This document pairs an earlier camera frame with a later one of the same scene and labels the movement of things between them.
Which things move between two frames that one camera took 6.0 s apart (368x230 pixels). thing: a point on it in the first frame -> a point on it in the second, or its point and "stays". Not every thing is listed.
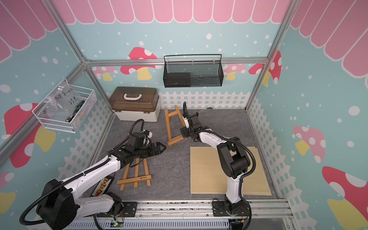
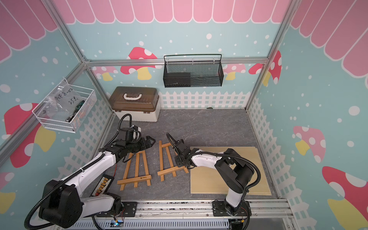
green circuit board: (116, 224) stays
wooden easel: (136, 178) stays
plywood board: (208, 175) stays
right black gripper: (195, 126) -> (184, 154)
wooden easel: (179, 138) -> (173, 170)
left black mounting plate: (130, 210) stays
